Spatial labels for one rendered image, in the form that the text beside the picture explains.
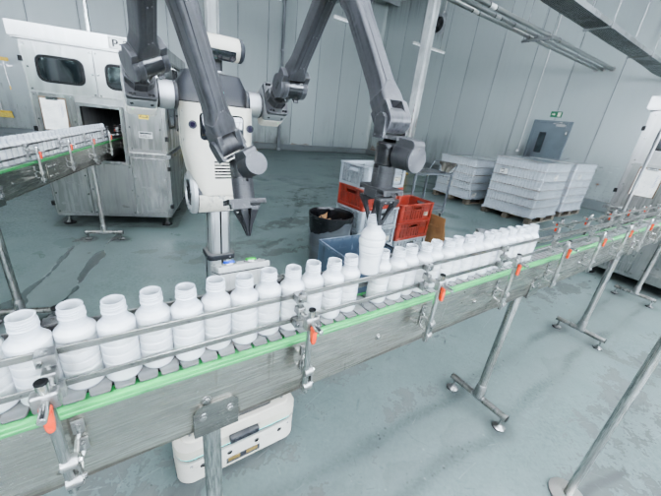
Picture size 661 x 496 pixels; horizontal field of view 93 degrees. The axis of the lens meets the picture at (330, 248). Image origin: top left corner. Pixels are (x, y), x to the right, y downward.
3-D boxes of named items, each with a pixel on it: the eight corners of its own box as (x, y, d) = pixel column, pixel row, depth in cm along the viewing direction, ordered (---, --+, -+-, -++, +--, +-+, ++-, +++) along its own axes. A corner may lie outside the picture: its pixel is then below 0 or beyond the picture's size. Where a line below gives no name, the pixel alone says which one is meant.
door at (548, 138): (543, 198, 929) (572, 121, 848) (510, 190, 1004) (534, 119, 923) (545, 198, 934) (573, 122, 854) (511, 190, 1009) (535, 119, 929)
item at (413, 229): (394, 241, 375) (398, 223, 367) (371, 230, 405) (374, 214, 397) (427, 235, 411) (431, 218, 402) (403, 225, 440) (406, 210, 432)
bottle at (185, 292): (210, 346, 71) (208, 281, 64) (196, 365, 65) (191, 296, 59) (185, 341, 71) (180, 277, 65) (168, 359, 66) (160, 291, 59)
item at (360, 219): (359, 233, 321) (362, 213, 312) (332, 221, 348) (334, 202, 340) (396, 225, 359) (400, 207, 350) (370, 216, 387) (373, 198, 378)
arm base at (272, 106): (261, 84, 119) (267, 114, 119) (269, 70, 113) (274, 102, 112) (282, 87, 124) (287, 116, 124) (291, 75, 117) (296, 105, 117)
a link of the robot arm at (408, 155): (401, 113, 77) (375, 111, 73) (440, 117, 69) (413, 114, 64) (393, 163, 82) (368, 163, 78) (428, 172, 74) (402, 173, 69)
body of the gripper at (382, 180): (376, 188, 87) (381, 160, 84) (402, 198, 79) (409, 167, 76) (357, 188, 83) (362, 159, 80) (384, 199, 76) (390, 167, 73)
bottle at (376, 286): (376, 292, 101) (386, 245, 95) (388, 302, 97) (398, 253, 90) (361, 295, 98) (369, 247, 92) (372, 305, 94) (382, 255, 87)
